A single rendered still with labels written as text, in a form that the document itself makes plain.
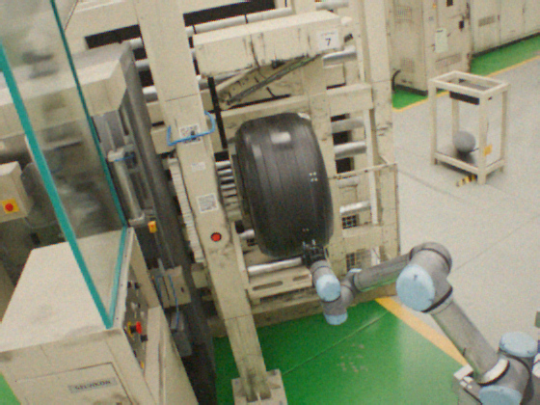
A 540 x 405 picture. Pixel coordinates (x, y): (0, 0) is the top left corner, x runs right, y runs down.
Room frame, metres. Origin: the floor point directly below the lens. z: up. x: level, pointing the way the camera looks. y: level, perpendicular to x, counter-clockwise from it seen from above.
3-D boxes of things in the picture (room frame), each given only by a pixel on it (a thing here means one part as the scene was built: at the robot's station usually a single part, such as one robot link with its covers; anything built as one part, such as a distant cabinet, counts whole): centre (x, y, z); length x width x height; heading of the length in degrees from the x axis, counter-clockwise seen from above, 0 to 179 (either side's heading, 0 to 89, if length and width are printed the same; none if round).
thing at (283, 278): (1.73, -0.02, 0.83); 0.36 x 0.09 x 0.06; 94
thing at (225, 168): (2.23, 0.23, 1.05); 0.20 x 0.15 x 0.30; 94
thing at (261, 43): (2.17, -0.12, 1.71); 0.61 x 0.25 x 0.15; 94
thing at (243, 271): (1.86, 0.16, 0.90); 0.40 x 0.03 x 0.10; 4
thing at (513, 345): (1.01, -0.68, 0.88); 0.13 x 0.12 x 0.14; 138
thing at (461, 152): (3.83, -1.81, 0.40); 0.60 x 0.35 x 0.80; 25
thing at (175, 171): (1.79, 0.32, 1.19); 0.05 x 0.04 x 0.48; 4
